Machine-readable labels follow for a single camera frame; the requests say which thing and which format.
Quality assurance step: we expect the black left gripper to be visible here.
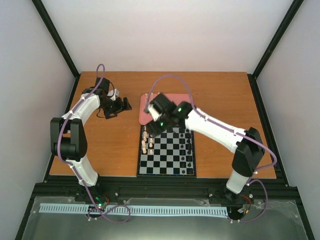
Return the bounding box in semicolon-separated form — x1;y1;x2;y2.
100;97;132;119

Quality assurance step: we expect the white king piece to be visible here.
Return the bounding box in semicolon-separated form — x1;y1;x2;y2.
141;140;146;148

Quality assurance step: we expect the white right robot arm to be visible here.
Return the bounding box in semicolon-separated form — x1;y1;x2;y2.
144;93;265;203

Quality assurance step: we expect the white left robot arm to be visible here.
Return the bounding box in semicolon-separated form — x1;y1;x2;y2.
50;77;132;202

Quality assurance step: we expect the pink plastic tray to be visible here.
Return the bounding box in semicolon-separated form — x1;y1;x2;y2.
139;93;191;125

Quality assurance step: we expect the black white chessboard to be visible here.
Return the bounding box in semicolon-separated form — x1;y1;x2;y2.
136;125;197;178

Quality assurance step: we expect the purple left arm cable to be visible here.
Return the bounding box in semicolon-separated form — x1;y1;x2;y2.
56;63;131;224

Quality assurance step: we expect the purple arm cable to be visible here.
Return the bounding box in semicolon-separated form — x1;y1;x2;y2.
56;63;131;224
148;74;278;223

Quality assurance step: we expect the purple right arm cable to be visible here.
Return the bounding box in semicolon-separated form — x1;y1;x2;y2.
148;74;278;223

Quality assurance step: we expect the black aluminium frame base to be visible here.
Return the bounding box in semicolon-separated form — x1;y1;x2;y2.
15;74;315;240

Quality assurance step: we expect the light blue slotted cable duct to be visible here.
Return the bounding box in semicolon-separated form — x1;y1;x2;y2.
38;203;228;218

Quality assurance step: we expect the left black frame post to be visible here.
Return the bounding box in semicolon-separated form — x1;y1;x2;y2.
31;0;81;79

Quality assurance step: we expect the black frame post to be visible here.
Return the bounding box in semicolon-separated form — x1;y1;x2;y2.
251;0;306;79
31;0;81;79

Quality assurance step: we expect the right black frame post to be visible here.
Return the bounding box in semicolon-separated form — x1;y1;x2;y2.
251;0;306;79

